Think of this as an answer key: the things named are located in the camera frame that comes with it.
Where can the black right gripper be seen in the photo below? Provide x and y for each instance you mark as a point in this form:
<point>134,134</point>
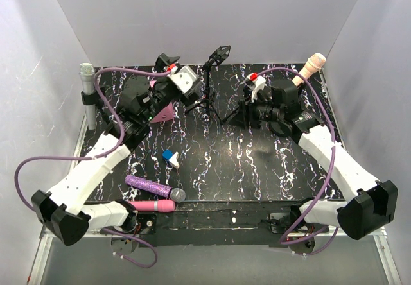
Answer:
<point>244,114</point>

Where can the purple glitter microphone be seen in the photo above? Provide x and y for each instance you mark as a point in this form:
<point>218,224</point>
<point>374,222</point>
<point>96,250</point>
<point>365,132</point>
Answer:
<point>173,193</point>

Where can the black tripod shock-mount stand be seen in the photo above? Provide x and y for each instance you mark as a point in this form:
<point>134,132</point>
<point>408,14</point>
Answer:
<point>214,60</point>

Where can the blue and white small block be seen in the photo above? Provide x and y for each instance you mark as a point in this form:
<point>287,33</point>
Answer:
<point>171,158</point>

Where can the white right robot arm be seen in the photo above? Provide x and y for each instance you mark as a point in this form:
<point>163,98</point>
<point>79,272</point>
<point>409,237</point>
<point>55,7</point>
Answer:
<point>367,202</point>

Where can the pink plastic microphone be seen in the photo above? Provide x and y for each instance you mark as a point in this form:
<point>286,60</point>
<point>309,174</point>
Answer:
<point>156,206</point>

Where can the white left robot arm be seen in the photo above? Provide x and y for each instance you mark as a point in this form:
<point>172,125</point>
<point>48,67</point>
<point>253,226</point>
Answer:
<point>63,209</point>

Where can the black round-base stand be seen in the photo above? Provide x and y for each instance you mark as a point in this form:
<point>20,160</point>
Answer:
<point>281,128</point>
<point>96,100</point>

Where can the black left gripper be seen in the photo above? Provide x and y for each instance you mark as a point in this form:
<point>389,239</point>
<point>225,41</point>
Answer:
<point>164,62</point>

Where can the pink wedge-shaped box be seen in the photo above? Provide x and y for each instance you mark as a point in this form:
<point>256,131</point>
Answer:
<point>167,113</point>

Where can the beige microphone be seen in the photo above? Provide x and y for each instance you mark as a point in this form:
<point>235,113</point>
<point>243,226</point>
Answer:
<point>314,64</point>

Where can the aluminium frame rail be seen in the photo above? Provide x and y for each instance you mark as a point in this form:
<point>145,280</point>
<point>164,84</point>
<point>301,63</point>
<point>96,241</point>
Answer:
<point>368,203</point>

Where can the silver microphone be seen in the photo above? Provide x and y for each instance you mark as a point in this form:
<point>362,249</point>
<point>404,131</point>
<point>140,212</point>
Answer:
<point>88,93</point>

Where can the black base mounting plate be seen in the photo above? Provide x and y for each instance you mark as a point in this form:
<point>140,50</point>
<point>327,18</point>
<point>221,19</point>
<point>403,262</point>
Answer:
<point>216,223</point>

